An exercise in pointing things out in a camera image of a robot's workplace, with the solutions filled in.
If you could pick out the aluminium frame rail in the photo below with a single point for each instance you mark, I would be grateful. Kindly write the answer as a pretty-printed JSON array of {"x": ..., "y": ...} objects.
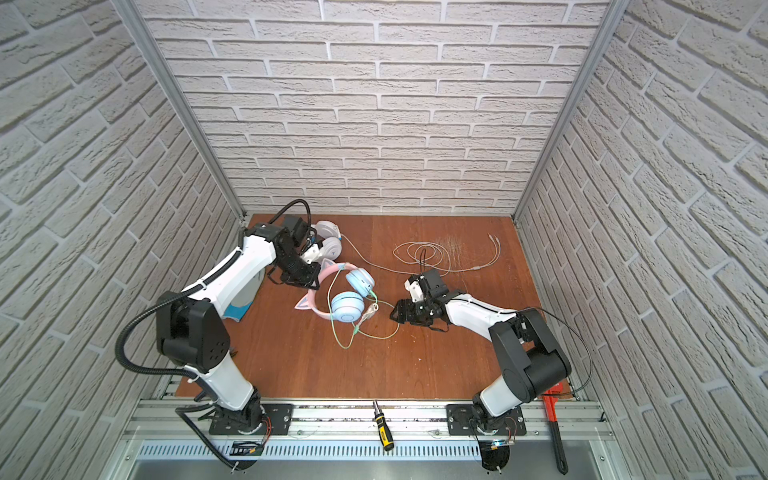
[{"x": 345, "y": 419}]

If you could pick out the yellow black screwdriver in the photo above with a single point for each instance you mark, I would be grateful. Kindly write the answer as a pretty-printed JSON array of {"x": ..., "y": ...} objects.
[{"x": 384, "y": 432}]

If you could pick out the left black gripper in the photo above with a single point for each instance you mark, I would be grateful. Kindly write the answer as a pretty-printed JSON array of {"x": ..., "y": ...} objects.
[{"x": 313, "y": 280}]

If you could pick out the pink blue cat-ear headphones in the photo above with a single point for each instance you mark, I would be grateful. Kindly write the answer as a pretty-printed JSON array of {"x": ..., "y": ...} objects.
[{"x": 347, "y": 306}]

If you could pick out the small black electronics board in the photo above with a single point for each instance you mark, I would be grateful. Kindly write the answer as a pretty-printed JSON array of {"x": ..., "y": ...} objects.
[{"x": 246, "y": 449}]

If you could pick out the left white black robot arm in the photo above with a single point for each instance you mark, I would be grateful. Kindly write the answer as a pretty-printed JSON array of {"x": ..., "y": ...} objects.
[{"x": 191, "y": 332}]

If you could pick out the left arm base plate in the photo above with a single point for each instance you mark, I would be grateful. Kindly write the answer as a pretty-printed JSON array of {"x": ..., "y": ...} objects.
[{"x": 253, "y": 420}]

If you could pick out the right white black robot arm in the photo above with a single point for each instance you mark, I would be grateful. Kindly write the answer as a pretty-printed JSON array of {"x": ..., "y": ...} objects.
[{"x": 530, "y": 358}]

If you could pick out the red pipe wrench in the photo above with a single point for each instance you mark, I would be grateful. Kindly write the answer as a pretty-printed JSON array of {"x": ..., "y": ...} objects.
[{"x": 549, "y": 399}]

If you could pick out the white headphones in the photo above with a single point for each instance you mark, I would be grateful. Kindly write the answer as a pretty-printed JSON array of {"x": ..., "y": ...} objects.
[{"x": 325, "y": 243}]

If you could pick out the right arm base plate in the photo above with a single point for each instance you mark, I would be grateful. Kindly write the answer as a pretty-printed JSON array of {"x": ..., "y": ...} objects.
[{"x": 471, "y": 419}]

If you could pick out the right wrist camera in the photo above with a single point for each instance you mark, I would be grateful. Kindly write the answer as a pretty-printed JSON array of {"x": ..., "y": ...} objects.
[{"x": 414, "y": 289}]

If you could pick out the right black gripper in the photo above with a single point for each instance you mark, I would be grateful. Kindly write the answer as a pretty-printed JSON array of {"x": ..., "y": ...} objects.
[{"x": 406, "y": 314}]

